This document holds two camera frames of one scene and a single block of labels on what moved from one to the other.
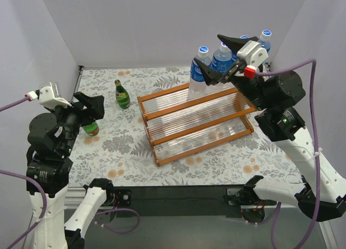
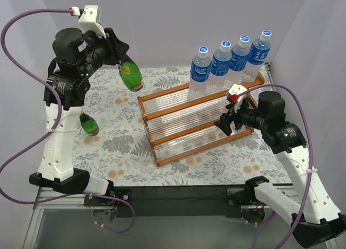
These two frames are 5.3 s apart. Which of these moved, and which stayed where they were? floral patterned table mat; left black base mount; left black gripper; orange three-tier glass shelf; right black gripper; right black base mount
Moved: left black gripper; right black gripper
Stayed: right black base mount; left black base mount; orange three-tier glass shelf; floral patterned table mat
